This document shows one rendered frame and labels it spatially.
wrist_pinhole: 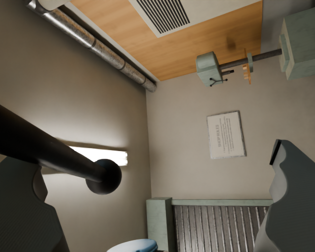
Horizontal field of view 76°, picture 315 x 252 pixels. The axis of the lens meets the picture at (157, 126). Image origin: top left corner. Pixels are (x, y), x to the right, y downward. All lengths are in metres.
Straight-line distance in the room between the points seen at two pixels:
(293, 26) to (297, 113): 1.13
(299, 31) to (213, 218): 2.33
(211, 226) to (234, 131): 1.31
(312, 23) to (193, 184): 2.26
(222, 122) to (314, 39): 1.40
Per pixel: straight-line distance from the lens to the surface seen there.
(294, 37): 2.35
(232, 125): 3.01
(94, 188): 0.20
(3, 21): 2.07
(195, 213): 3.12
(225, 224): 3.07
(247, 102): 3.08
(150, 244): 0.48
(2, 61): 1.91
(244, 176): 2.97
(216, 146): 3.00
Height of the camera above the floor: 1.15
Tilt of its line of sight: 24 degrees up
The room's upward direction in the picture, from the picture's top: 99 degrees counter-clockwise
